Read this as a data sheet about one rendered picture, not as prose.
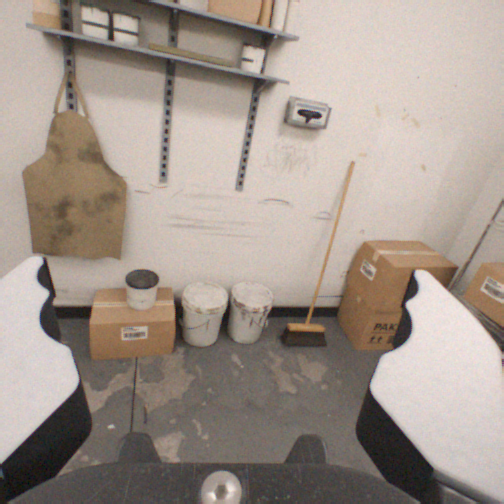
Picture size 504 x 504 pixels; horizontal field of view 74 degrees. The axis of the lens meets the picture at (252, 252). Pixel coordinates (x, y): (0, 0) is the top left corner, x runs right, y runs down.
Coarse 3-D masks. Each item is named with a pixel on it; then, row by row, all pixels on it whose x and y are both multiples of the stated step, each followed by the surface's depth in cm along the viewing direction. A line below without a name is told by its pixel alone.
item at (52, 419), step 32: (0, 288) 9; (32, 288) 10; (0, 320) 8; (32, 320) 8; (0, 352) 7; (32, 352) 7; (64, 352) 8; (0, 384) 7; (32, 384) 7; (64, 384) 7; (0, 416) 6; (32, 416) 6; (64, 416) 6; (0, 448) 6; (32, 448) 6; (64, 448) 7; (32, 480) 6
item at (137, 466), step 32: (128, 448) 6; (320, 448) 6; (64, 480) 5; (96, 480) 5; (128, 480) 5; (160, 480) 5; (192, 480) 5; (224, 480) 5; (256, 480) 5; (288, 480) 5; (320, 480) 5; (352, 480) 5
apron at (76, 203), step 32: (64, 128) 174; (64, 160) 181; (96, 160) 185; (32, 192) 184; (64, 192) 189; (96, 192) 191; (32, 224) 193; (64, 224) 196; (96, 224) 199; (96, 256) 210
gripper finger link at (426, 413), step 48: (432, 288) 11; (432, 336) 9; (480, 336) 9; (384, 384) 7; (432, 384) 7; (480, 384) 7; (384, 432) 7; (432, 432) 6; (480, 432) 6; (480, 480) 6
